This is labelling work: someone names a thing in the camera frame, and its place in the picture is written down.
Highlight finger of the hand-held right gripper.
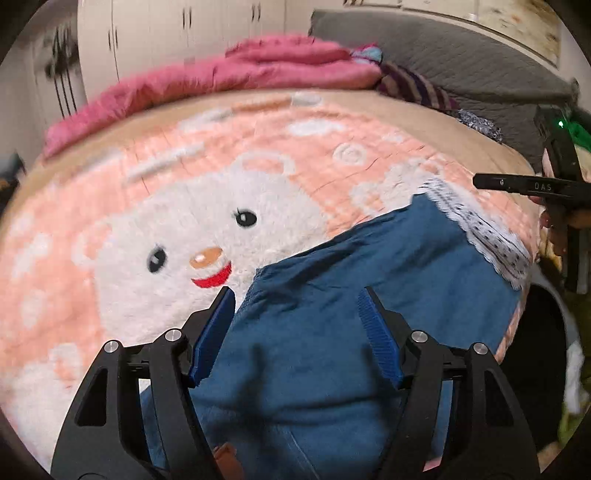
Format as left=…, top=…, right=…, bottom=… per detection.
left=473, top=173, right=570, bottom=195

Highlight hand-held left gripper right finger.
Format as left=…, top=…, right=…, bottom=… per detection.
left=358, top=286, right=541, bottom=480

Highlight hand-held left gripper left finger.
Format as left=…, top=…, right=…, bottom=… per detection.
left=51, top=286, right=236, bottom=480

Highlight blue pants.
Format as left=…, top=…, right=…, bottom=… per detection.
left=139, top=180, right=532, bottom=480

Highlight person's right hand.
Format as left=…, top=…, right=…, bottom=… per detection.
left=530, top=152, right=591, bottom=257

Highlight green cloth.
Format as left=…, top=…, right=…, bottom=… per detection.
left=568, top=122, right=591, bottom=153

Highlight dark floral cloth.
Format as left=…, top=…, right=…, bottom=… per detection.
left=455, top=108, right=504, bottom=144

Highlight grey padded headboard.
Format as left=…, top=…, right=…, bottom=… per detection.
left=309, top=9, right=580, bottom=171

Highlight purple striped cloth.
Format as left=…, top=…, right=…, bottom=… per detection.
left=374, top=62, right=458, bottom=112

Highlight peach bear printed blanket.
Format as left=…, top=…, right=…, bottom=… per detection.
left=0, top=90, right=541, bottom=472

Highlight multicoloured small cloth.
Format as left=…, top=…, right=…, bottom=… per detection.
left=348, top=44, right=384, bottom=65

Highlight white cloth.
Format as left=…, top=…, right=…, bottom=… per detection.
left=561, top=342, right=587, bottom=411

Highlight pink quilt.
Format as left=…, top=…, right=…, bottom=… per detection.
left=44, top=34, right=384, bottom=160

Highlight white wardrobe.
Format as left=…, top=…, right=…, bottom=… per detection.
left=76, top=0, right=402, bottom=107

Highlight dark coat rack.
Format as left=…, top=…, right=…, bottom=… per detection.
left=44, top=28, right=79, bottom=121

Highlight tree wall painting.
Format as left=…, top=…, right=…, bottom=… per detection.
left=475, top=0, right=564, bottom=63

